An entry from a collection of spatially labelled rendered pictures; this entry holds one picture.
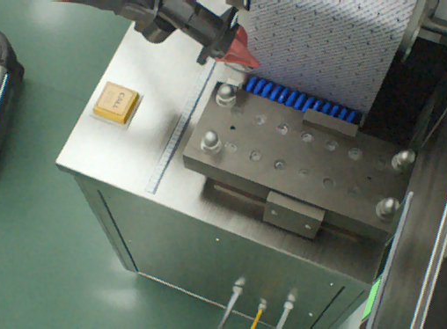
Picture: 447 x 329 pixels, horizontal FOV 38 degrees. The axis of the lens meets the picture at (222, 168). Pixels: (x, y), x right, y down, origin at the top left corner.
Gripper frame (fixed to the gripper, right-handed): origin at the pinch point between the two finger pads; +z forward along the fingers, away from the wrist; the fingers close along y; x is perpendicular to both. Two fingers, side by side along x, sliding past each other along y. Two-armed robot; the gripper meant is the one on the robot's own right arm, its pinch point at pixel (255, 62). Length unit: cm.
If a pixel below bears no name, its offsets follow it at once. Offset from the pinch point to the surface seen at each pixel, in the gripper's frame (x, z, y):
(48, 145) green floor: -129, -12, -5
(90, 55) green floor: -131, -15, -44
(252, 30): 7.8, -5.6, 0.2
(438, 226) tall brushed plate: 47, 9, 33
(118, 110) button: -24.1, -13.7, 11.9
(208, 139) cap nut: -0.7, -1.9, 17.3
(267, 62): 2.4, 1.1, 0.3
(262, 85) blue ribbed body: -1.6, 3.6, 2.2
